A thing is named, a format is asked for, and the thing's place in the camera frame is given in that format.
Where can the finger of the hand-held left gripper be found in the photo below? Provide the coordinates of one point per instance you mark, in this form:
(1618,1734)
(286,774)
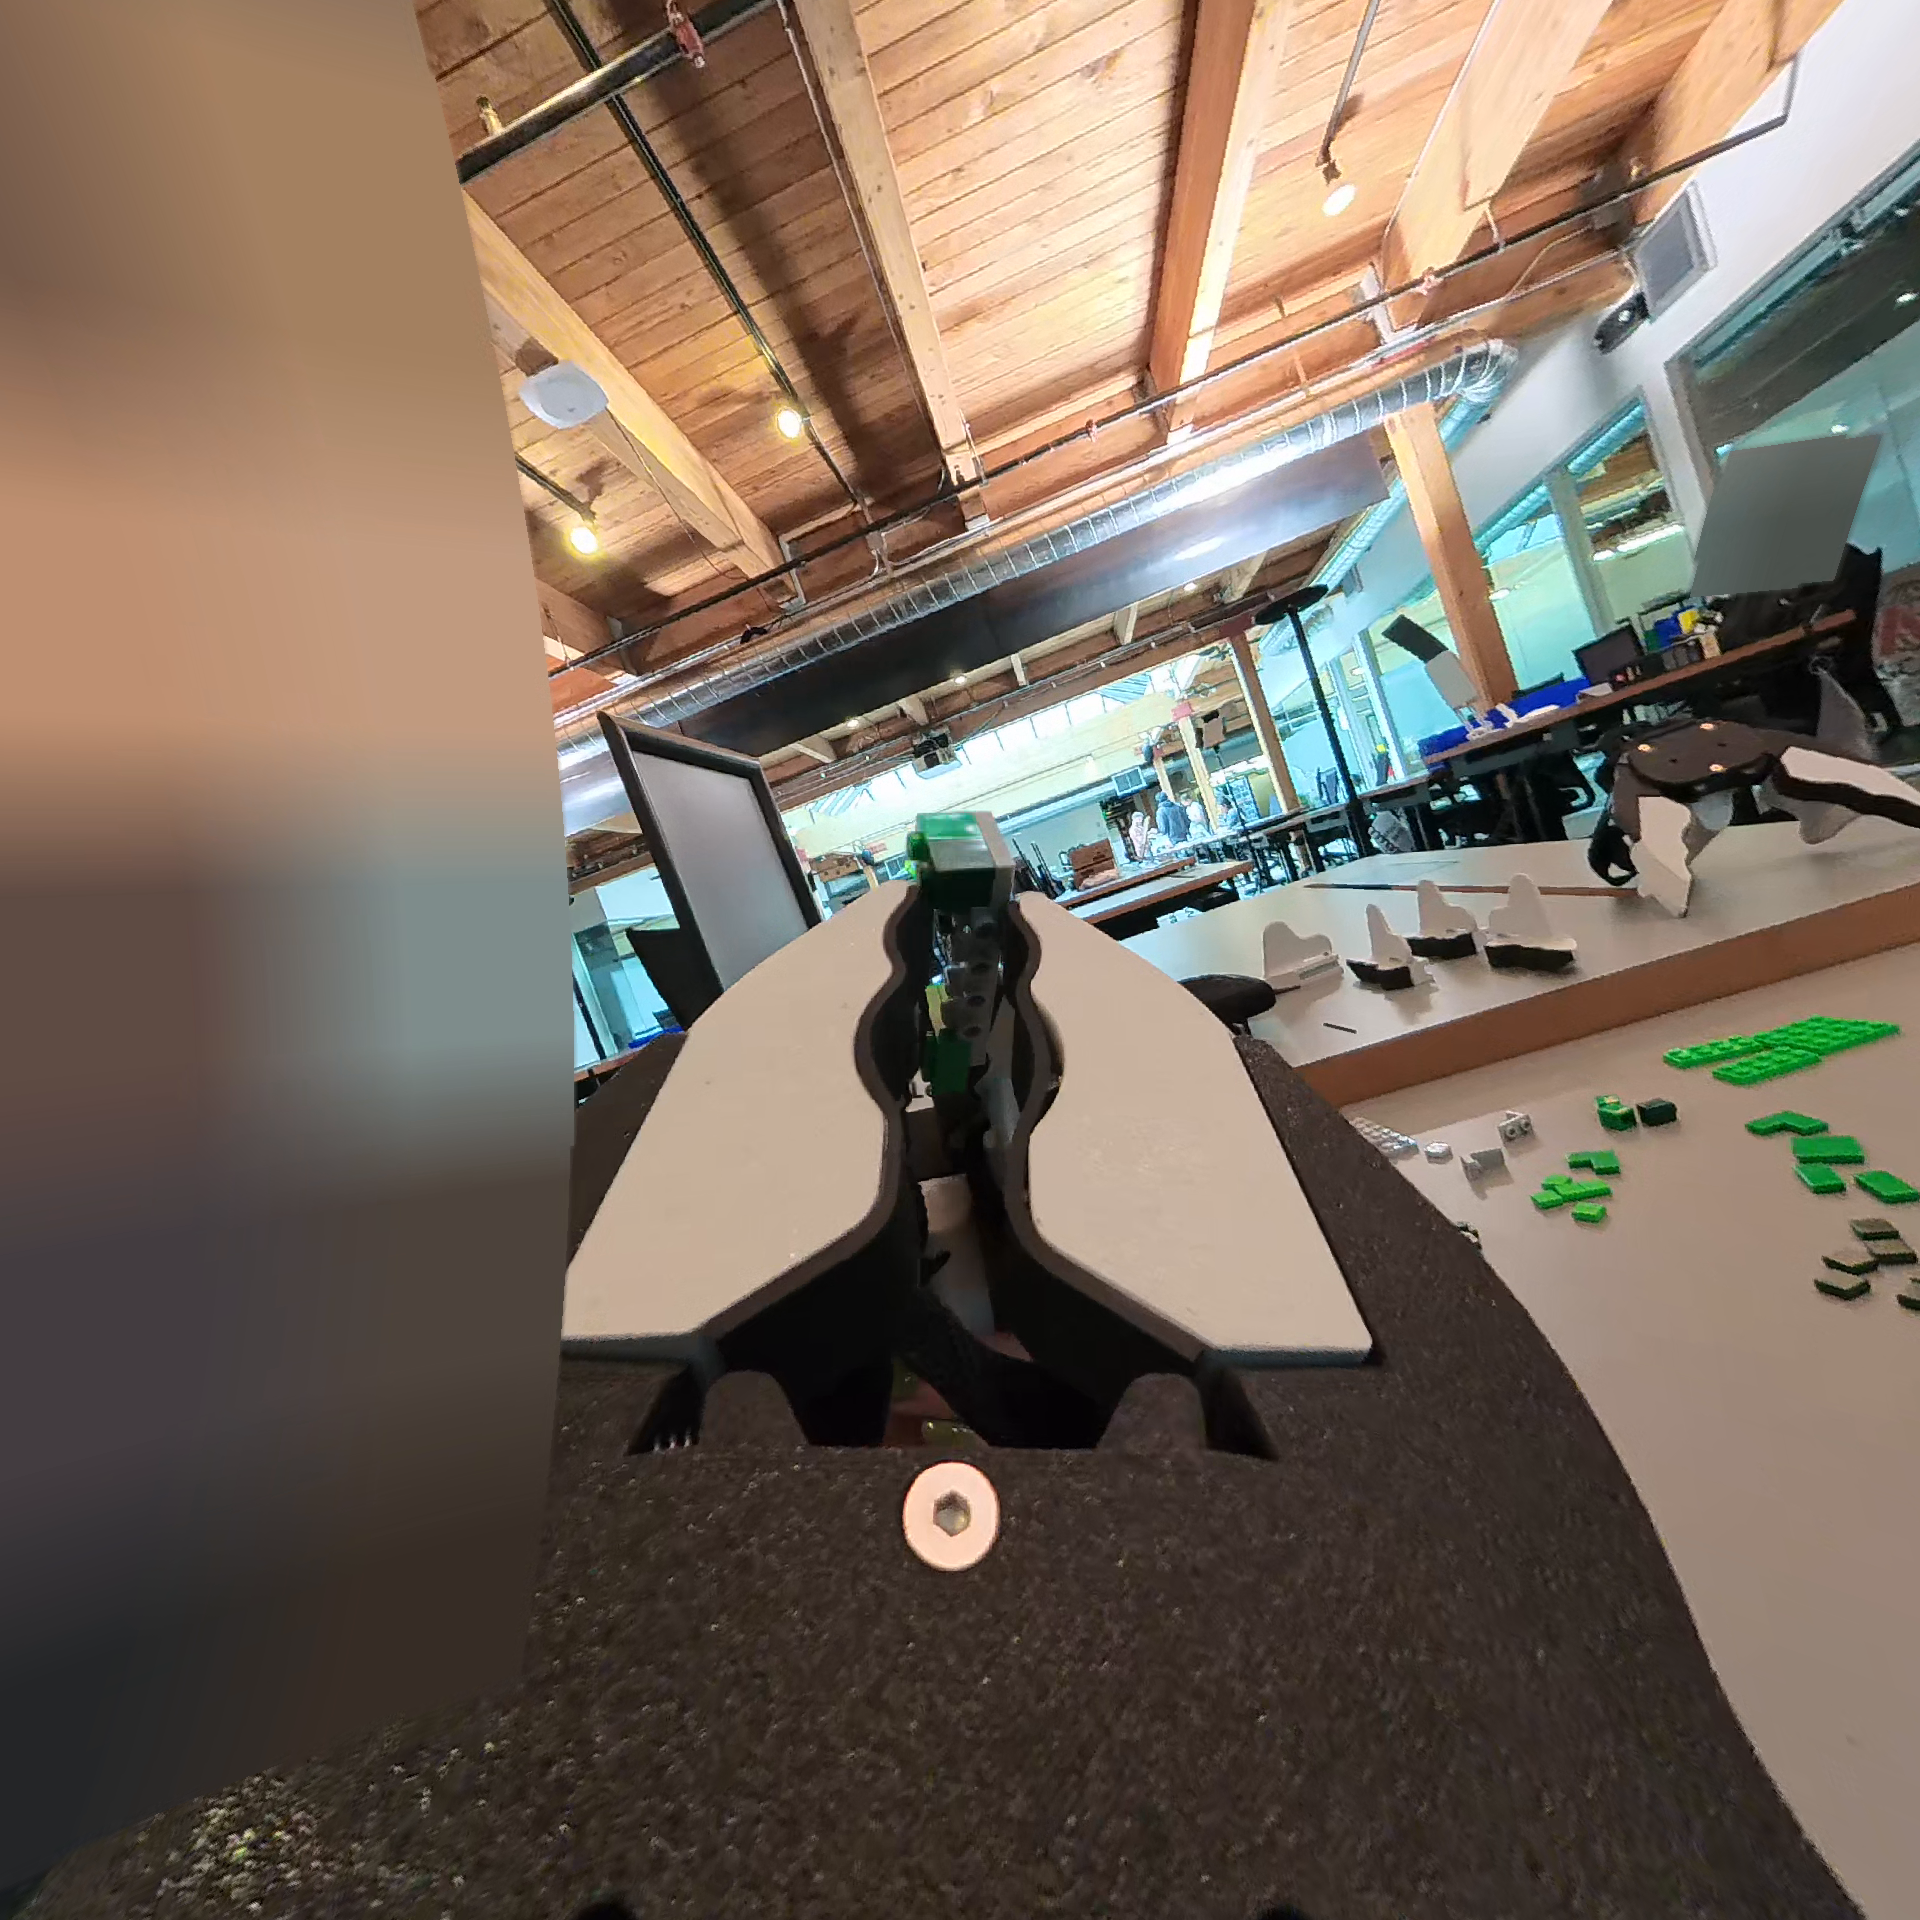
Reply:
(1852,786)
(1674,856)

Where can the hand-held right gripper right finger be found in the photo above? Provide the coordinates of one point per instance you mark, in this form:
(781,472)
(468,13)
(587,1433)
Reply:
(1185,1185)

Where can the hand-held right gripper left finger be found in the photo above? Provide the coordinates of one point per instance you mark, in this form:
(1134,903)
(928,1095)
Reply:
(734,1142)

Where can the green and grey brick assembly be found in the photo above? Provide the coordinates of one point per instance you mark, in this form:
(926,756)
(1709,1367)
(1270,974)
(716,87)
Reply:
(956,858)

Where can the long wooden workbench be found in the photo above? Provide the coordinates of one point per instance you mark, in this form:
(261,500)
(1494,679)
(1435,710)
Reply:
(1651,682)

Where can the grey table with wooden edge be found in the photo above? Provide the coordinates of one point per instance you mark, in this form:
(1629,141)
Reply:
(1724,937)

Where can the loose white wedge-shaped part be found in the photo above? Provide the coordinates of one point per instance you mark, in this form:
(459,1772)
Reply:
(1301,957)
(1529,922)
(1388,950)
(1448,918)

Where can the bright green studded plate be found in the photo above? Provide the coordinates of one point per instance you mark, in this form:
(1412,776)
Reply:
(1769,1065)
(1829,1032)
(1717,1052)

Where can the light grey long studded plate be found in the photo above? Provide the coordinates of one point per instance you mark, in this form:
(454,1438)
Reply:
(1388,1136)

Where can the grey monitor on stand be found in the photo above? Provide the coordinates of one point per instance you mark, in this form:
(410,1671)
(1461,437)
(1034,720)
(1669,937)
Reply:
(1786,511)

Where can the black framed monitor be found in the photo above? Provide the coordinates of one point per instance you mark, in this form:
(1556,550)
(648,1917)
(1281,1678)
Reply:
(720,856)

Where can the tilted white monitor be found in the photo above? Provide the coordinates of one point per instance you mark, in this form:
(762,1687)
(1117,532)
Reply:
(1433,661)

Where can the wooden column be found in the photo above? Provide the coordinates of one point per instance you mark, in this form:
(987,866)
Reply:
(1262,720)
(1448,556)

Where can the cluster of dark green tiles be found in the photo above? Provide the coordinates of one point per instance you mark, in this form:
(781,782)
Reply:
(1868,1260)

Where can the ceiling spot lamp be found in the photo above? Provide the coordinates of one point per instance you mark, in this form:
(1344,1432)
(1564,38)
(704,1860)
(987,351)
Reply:
(789,422)
(581,534)
(1333,188)

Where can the white round ceiling sensor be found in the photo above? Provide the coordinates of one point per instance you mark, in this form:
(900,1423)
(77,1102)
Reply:
(562,393)

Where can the black ceiling pipe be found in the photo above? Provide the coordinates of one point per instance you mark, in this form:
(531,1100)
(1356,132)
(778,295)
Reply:
(629,89)

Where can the white wall vent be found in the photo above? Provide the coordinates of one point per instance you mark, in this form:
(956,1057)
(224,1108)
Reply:
(1674,248)

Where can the silver ventilation duct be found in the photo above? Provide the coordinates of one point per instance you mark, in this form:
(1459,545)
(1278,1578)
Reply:
(1201,465)

